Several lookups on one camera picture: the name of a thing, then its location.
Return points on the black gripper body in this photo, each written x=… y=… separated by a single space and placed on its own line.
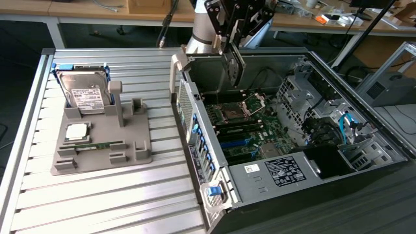
x=242 y=9

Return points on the black Nvidia graphics card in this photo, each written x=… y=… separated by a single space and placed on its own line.
x=235 y=68

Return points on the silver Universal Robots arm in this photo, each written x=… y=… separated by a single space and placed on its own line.
x=202 y=31

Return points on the grey metal device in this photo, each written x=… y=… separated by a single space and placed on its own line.
x=286 y=6

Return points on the orange and black box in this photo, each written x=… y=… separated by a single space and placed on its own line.
x=327 y=19

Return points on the brown cardboard box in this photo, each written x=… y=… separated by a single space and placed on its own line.
x=150 y=6

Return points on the white tape roll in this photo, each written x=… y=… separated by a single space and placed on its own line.
x=350 y=20

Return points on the black monitor stand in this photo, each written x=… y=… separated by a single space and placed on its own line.
x=360 y=12

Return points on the perforated metal drive cage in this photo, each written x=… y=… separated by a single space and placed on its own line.
x=292 y=95

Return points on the black stand pole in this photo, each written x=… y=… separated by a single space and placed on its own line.
x=364 y=36

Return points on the metal socket cover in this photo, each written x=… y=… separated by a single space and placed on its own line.
x=255 y=103

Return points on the CPU socket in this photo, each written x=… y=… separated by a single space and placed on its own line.
x=232 y=113

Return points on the wooden desk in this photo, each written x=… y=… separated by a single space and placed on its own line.
x=383 y=28
x=32 y=9

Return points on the green motherboard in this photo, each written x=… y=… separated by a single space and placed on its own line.
x=270 y=124

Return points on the black RAM slot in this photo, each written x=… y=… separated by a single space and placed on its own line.
x=239 y=125
x=242 y=131

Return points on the folded brown cardboard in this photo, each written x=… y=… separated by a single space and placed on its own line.
x=404 y=13

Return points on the grey computer tower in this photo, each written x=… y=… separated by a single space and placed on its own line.
x=390 y=90

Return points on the hard disk in blue carrier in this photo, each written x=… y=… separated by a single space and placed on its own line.
x=84 y=87

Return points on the blue expansion slot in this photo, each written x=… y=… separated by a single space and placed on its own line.
x=234 y=143

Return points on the grey chipset heatsink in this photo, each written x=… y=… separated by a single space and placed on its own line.
x=271 y=151

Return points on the black expansion slot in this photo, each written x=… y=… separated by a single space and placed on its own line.
x=240 y=156

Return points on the grey plastic parts rack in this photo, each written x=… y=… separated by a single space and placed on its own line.
x=107 y=131

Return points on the grey disk bay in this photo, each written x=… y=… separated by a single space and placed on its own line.
x=360 y=156

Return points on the silver CPU chip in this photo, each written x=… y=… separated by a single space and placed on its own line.
x=76 y=132

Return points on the green RAM stick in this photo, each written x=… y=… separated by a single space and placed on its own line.
x=94 y=145

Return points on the grey power supply unit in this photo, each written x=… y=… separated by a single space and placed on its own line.
x=256 y=180

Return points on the blue case latch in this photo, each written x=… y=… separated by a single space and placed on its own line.
x=214 y=190

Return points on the open black PC case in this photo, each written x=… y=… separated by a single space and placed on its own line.
x=292 y=219

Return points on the aluminium profile frame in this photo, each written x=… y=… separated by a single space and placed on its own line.
x=403 y=52

